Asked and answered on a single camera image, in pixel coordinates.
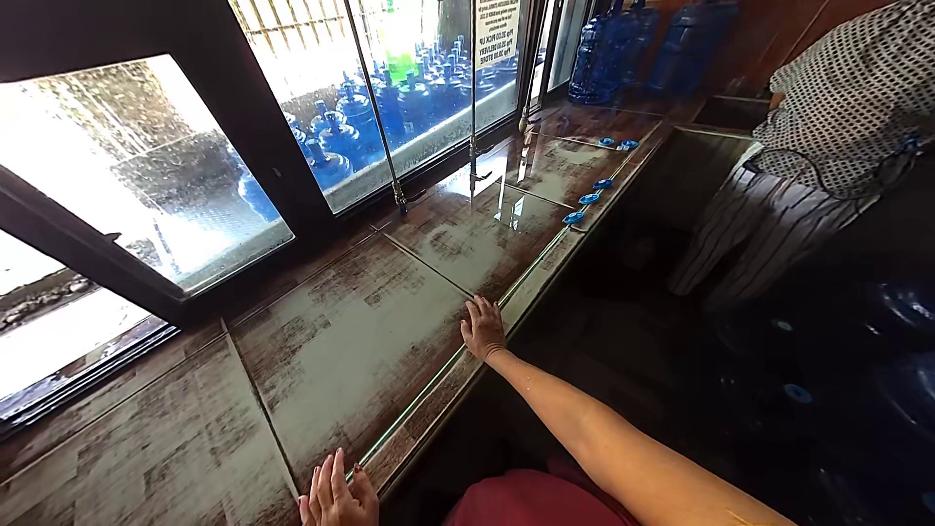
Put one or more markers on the person's left little finger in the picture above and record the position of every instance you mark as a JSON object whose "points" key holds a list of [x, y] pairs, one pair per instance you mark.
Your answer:
{"points": [[304, 511]]}

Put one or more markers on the person's right ring finger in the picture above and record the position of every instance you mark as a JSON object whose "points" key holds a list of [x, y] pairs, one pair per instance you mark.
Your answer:
{"points": [[488, 310]]}

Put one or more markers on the dark framed sliding window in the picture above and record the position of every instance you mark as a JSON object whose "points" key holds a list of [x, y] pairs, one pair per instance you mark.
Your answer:
{"points": [[256, 146]]}

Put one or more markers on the person's right hand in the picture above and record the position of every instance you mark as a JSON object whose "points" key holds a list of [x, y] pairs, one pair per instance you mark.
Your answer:
{"points": [[486, 340]]}

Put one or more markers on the person's right index finger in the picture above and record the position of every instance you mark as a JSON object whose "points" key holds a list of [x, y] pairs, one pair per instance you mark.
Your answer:
{"points": [[472, 313]]}

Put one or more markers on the person's left hand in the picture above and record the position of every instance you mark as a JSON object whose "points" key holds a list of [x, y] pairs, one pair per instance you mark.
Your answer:
{"points": [[342, 508]]}

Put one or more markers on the person's right little finger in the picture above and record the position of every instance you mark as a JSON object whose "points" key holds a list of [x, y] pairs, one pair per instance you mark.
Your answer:
{"points": [[497, 313]]}

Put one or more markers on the metal tap with long pipe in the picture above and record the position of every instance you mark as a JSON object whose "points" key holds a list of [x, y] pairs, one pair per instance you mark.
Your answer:
{"points": [[398, 191], [473, 139]]}

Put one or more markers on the person's right middle finger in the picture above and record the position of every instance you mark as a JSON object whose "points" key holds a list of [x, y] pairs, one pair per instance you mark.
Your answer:
{"points": [[479, 307]]}

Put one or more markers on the person's right forearm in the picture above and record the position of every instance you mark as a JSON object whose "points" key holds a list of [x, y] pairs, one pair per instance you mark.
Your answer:
{"points": [[592, 424]]}

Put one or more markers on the person's left ring finger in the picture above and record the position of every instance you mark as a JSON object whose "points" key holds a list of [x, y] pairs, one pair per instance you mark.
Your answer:
{"points": [[314, 488]]}

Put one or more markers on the large blue water jug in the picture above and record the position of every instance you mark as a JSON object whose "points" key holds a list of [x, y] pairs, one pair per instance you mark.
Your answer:
{"points": [[686, 55], [638, 44], [589, 73]]}

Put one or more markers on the cluster of dark blue jugs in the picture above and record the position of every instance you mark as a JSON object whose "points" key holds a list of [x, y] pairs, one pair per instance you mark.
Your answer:
{"points": [[902, 387]]}

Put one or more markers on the person's left thumb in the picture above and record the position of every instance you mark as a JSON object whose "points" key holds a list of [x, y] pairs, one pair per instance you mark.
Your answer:
{"points": [[361, 482]]}

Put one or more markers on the white poster with black print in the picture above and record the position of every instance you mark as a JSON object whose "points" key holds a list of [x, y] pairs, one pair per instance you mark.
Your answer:
{"points": [[497, 33]]}

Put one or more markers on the person's left index finger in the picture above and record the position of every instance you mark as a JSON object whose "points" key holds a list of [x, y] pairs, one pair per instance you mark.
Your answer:
{"points": [[338, 471]]}

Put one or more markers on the group of blue water bottles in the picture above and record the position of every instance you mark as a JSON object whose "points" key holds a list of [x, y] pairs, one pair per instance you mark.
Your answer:
{"points": [[394, 109]]}

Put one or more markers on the person's left middle finger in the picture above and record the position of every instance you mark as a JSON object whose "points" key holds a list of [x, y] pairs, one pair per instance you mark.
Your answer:
{"points": [[326, 478]]}

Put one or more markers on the person's right thumb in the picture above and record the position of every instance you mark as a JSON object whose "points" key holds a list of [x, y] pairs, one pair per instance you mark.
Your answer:
{"points": [[465, 334]]}

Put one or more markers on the person's body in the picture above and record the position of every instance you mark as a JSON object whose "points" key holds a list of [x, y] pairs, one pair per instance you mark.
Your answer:
{"points": [[540, 500]]}

